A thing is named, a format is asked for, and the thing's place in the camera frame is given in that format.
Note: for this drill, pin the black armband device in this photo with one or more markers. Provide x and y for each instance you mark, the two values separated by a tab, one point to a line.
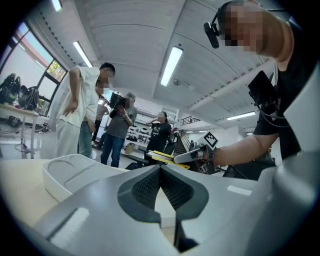
262	87

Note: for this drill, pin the round ceiling sensor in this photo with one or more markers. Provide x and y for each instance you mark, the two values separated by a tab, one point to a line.
176	82

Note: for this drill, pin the black head-mounted camera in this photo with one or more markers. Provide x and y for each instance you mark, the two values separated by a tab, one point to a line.
212	32

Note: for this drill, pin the person's right forearm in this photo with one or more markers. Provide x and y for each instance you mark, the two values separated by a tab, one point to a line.
245	150

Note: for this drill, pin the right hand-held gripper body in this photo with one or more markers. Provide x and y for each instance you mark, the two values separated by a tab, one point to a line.
208	141

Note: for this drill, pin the wooden desk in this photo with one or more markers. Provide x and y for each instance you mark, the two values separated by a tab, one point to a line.
17	110

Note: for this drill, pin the person's head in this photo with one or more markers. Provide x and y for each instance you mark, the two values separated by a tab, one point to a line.
257	27

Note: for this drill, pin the black tablet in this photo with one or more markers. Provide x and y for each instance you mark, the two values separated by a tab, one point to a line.
117	100

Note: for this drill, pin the black floor bag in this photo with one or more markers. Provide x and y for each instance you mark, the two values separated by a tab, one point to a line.
14	121

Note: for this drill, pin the yellow utility knife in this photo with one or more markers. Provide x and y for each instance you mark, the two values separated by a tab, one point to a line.
162	156

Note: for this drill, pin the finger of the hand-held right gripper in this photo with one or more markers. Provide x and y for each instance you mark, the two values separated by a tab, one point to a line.
187	155

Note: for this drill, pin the large window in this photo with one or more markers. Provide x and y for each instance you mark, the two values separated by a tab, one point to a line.
25	65

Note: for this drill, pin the dark staircase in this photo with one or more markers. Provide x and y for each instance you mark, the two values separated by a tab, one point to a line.
185	140

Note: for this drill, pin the person's black shirt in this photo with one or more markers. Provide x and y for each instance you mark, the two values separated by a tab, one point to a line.
292	100

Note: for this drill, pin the ceiling light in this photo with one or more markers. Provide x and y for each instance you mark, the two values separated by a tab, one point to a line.
56	5
241	115
171	66
82	53

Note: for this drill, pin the black backpack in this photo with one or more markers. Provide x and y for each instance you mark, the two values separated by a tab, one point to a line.
10	88
29	98

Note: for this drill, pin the white box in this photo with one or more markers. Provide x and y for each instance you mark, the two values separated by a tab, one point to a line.
82	172

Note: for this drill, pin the white shelving unit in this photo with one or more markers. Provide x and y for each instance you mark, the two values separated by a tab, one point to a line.
140	120

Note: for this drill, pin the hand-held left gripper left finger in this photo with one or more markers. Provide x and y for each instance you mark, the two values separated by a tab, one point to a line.
105	225

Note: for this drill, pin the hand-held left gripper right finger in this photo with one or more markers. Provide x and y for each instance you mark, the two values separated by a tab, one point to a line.
225	212

